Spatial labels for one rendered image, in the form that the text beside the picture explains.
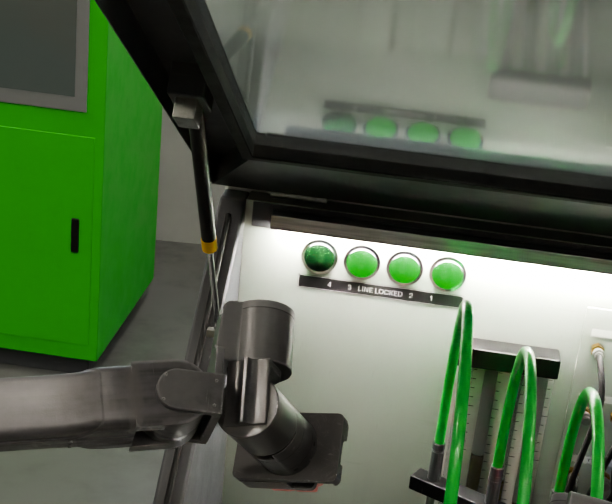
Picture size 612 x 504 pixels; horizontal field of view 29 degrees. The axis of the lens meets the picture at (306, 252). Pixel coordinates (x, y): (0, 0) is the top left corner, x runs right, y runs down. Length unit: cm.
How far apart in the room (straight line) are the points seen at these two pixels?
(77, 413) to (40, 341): 322
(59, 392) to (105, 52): 287
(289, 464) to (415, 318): 64
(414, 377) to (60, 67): 236
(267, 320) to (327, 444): 13
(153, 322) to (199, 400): 369
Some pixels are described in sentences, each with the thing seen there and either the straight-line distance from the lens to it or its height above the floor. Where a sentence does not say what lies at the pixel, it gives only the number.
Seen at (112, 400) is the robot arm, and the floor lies 150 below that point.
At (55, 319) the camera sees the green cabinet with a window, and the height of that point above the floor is 22.
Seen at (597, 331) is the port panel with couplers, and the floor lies 133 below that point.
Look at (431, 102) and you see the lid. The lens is 118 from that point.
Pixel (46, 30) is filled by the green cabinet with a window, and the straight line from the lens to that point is 383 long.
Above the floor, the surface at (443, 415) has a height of 121.
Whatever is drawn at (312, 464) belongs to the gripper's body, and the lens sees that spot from 107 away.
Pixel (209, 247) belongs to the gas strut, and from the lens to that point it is 141.
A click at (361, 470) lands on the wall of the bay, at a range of 178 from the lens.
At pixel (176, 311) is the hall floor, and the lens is 476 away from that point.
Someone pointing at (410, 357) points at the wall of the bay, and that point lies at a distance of 168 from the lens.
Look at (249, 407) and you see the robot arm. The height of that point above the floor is 149.
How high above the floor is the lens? 197
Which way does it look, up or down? 21 degrees down
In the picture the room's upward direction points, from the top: 6 degrees clockwise
